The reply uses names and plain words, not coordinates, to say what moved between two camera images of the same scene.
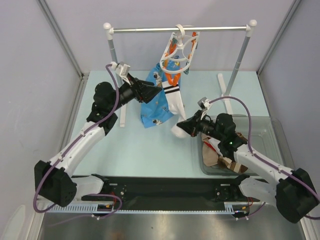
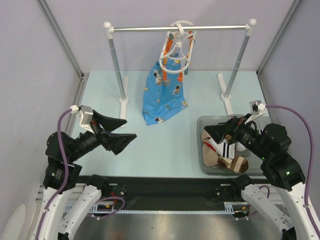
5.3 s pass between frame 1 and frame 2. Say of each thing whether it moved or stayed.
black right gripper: moved
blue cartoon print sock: stayed
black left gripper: moved
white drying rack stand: stayed
